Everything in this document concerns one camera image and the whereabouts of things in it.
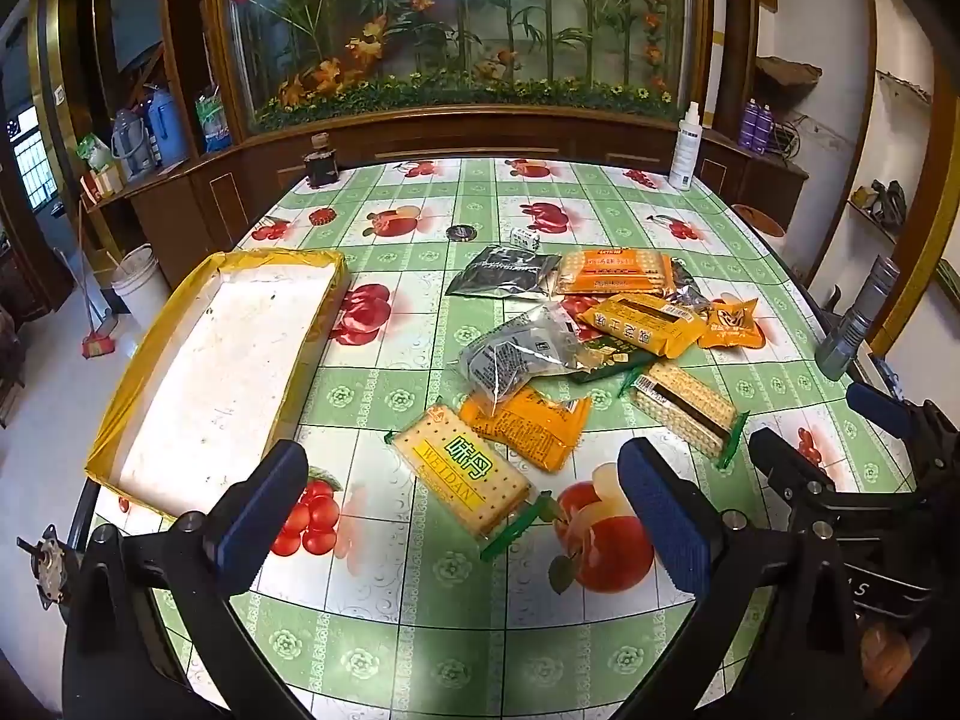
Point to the small white wrapped candy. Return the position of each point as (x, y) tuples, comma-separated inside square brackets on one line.
[(526, 238)]

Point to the grey thermos flask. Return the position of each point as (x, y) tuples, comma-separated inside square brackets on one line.
[(131, 144)]

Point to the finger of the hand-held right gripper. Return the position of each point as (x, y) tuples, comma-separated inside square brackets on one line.
[(877, 405), (795, 472)]

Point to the blue thermos flask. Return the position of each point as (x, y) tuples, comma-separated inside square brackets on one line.
[(166, 127)]

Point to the dark silver foil packet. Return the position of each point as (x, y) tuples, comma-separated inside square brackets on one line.
[(502, 270)]

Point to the glass flower display cabinet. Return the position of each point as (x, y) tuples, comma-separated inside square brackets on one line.
[(450, 30)]

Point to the barred window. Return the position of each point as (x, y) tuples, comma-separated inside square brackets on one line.
[(34, 161)]

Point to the wooden root carving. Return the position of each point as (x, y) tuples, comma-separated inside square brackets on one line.
[(784, 76)]

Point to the silver flashlight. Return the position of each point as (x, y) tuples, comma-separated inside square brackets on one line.
[(851, 330)]

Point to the orange packet with dark window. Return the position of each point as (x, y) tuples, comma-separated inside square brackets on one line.
[(652, 326)]

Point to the wooden sideboard cabinet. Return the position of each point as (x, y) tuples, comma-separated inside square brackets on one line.
[(187, 210)]

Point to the clear grey snack packet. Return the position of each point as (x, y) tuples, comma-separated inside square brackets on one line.
[(510, 360)]

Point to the red broom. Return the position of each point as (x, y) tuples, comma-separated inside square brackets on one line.
[(97, 345)]

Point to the dark shoes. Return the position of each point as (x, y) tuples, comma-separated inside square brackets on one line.
[(881, 201)]

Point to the yellow cardboard tray box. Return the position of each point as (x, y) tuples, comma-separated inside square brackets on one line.
[(210, 360)]

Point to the orange soda cracker pack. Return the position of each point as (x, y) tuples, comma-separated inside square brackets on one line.
[(611, 274)]

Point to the dark glass jar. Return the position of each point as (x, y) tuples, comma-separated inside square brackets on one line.
[(320, 165)]

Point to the plain orange snack packet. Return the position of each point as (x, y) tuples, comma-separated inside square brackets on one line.
[(529, 427)]

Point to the round brown stool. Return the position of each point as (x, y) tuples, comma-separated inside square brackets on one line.
[(759, 219)]

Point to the purple bottle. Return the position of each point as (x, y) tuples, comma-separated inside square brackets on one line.
[(748, 126), (765, 129)]

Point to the green and white bag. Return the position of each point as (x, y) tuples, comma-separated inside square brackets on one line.
[(94, 152)]

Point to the white plastic bucket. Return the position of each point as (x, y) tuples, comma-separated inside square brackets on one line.
[(141, 285)]

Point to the dark bottle cap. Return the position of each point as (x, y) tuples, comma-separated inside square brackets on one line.
[(460, 232)]

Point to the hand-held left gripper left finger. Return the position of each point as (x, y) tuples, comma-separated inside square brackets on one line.
[(251, 532)]

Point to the dark green snack packet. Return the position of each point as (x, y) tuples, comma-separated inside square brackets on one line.
[(611, 356)]

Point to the crinkled silver snack packet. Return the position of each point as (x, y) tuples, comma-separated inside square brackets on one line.
[(686, 289)]

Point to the small metal fitting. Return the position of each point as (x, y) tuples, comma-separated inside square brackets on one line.
[(49, 566)]

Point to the sandwich cracker pack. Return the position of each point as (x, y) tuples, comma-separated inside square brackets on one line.
[(682, 405)]

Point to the person's right hand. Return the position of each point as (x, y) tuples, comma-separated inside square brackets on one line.
[(892, 652)]

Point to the white spray bottle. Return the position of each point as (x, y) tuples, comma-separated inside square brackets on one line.
[(685, 150)]

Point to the green fruit-print tablecloth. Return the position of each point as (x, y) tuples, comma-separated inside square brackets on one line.
[(420, 600)]

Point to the orange cartoon snack packet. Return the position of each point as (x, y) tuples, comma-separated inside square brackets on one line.
[(731, 324)]

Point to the red bottle cap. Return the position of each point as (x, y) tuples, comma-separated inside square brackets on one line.
[(323, 217)]

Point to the orange carton box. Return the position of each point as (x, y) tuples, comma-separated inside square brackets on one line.
[(101, 184)]

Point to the yellow cracker pack green ends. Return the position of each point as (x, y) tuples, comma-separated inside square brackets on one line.
[(465, 476)]

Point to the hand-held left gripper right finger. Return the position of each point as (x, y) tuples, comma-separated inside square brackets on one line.
[(667, 525)]

